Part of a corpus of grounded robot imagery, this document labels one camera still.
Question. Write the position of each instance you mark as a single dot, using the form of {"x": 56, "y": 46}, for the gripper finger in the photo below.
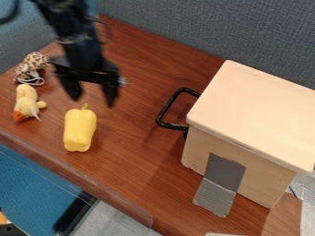
{"x": 73, "y": 87}
{"x": 111, "y": 95}

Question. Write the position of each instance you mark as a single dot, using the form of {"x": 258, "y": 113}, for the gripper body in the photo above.
{"x": 84, "y": 60}

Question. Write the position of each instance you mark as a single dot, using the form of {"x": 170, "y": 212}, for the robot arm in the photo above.
{"x": 65, "y": 18}

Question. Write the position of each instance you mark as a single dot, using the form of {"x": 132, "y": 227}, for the drawer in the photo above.
{"x": 167, "y": 110}

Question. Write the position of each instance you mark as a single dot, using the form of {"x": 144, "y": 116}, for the yellow toy pepper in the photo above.
{"x": 80, "y": 129}

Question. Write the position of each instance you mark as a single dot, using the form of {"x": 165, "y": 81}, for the spotted plush leopard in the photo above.
{"x": 32, "y": 66}

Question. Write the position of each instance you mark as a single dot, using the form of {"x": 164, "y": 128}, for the yellow plush duck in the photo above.
{"x": 26, "y": 103}

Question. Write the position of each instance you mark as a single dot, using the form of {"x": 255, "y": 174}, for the gray tape strip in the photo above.
{"x": 219, "y": 184}

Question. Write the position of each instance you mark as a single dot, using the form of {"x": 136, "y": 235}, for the cabinet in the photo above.
{"x": 254, "y": 123}

